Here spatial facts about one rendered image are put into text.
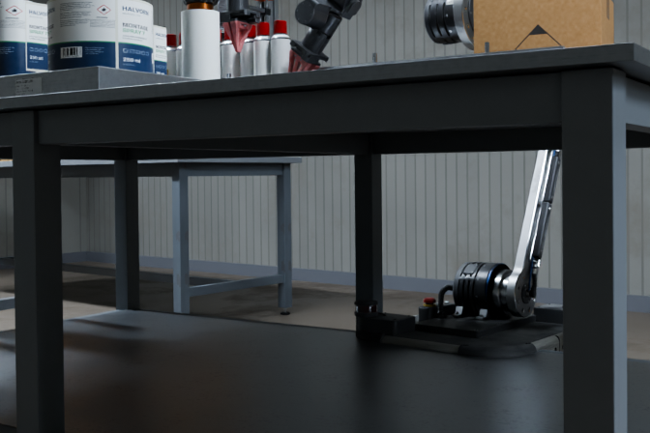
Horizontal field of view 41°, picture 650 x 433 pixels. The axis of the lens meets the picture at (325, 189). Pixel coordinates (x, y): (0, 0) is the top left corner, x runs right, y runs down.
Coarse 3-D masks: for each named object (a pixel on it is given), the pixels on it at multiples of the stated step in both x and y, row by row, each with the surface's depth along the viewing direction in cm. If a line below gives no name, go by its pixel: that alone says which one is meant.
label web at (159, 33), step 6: (156, 30) 217; (162, 30) 219; (156, 36) 217; (162, 36) 219; (156, 42) 217; (162, 42) 219; (156, 48) 217; (162, 48) 219; (156, 54) 217; (162, 54) 219; (156, 60) 217; (162, 60) 219; (156, 66) 217; (162, 66) 219; (156, 72) 217; (162, 72) 219
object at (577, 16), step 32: (480, 0) 212; (512, 0) 209; (544, 0) 205; (576, 0) 202; (608, 0) 212; (480, 32) 212; (512, 32) 209; (544, 32) 206; (576, 32) 202; (608, 32) 212
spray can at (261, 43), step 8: (256, 24) 225; (264, 24) 224; (256, 32) 225; (264, 32) 224; (256, 40) 224; (264, 40) 223; (256, 48) 224; (264, 48) 223; (256, 56) 224; (264, 56) 223; (256, 64) 224; (264, 64) 224; (256, 72) 224; (264, 72) 224
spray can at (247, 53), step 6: (252, 30) 228; (252, 36) 228; (246, 42) 227; (252, 42) 227; (246, 48) 227; (252, 48) 227; (240, 54) 229; (246, 54) 227; (252, 54) 227; (240, 60) 229; (246, 60) 227; (252, 60) 227; (246, 66) 227; (252, 66) 227; (246, 72) 227; (252, 72) 227
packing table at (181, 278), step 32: (64, 160) 424; (96, 160) 408; (160, 160) 378; (192, 160) 377; (224, 160) 392; (256, 160) 408; (288, 160) 425; (288, 192) 431; (288, 224) 431; (288, 256) 431; (192, 288) 384; (224, 288) 399; (288, 288) 431
